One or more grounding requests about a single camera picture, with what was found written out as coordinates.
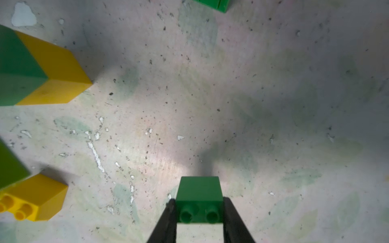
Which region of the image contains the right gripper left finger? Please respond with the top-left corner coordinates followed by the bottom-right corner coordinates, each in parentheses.
top-left (147, 198), bottom-right (177, 243)

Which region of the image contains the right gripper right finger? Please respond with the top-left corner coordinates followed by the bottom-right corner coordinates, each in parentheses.
top-left (223, 197), bottom-right (255, 243)

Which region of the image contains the small green lego bottom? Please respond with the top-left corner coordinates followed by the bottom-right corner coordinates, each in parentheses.
top-left (175, 176), bottom-right (224, 224)

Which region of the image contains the yellow lego bottom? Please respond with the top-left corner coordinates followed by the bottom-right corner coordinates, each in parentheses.
top-left (1, 174), bottom-right (68, 222)

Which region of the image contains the yellow lego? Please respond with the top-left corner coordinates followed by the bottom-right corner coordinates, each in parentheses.
top-left (16, 31), bottom-right (92, 105)
top-left (1, 174), bottom-right (68, 222)

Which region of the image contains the long green lego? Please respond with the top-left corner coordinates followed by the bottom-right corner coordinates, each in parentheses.
top-left (1, 26), bottom-right (48, 106)

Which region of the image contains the long lime lego brick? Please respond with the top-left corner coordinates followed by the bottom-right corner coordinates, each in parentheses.
top-left (0, 140), bottom-right (31, 190)

